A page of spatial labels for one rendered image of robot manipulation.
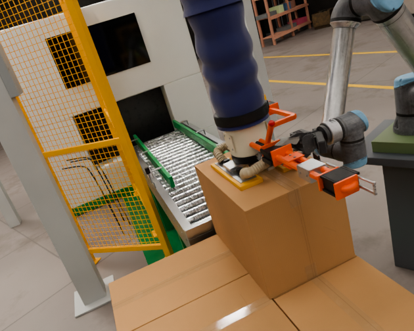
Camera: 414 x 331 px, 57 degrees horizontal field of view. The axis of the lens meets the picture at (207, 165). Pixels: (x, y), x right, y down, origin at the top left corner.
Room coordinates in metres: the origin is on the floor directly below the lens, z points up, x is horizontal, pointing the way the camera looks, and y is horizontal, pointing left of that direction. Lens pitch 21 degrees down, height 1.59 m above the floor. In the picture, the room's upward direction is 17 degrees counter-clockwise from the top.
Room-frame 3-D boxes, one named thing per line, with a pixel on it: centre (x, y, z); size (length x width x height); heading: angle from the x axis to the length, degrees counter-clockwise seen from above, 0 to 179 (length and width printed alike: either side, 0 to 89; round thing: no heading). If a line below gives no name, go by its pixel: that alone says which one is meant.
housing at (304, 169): (1.07, -0.31, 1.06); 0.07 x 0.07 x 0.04; 14
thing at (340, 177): (0.94, -0.33, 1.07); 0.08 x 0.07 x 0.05; 14
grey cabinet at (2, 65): (2.36, 0.94, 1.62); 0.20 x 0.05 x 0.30; 14
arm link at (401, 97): (1.71, -1.04, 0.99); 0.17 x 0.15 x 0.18; 21
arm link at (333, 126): (1.33, -0.47, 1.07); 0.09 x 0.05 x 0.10; 14
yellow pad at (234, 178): (1.50, -0.10, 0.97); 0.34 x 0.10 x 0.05; 14
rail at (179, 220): (2.91, 0.47, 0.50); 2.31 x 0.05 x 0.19; 14
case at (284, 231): (1.51, -0.20, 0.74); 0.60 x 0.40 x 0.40; 13
